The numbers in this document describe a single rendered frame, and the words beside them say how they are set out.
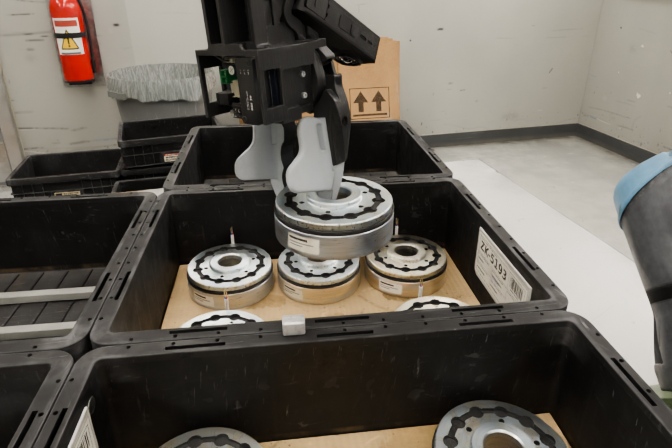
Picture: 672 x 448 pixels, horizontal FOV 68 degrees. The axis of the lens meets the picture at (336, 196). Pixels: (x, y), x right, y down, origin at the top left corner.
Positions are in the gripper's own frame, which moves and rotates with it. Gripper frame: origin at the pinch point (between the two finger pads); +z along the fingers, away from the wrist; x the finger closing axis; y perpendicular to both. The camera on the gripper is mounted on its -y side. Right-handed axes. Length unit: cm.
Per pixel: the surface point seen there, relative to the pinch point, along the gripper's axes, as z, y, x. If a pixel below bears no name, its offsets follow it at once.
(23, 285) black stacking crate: 14.0, 14.9, -37.0
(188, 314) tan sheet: 15.7, 5.3, -15.8
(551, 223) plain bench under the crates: 31, -72, 1
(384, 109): 52, -237, -156
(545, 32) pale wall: 15, -354, -96
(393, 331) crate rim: 8.1, 3.4, 11.2
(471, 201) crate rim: 7.7, -23.3, 5.0
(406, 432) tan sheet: 18.2, 3.2, 12.0
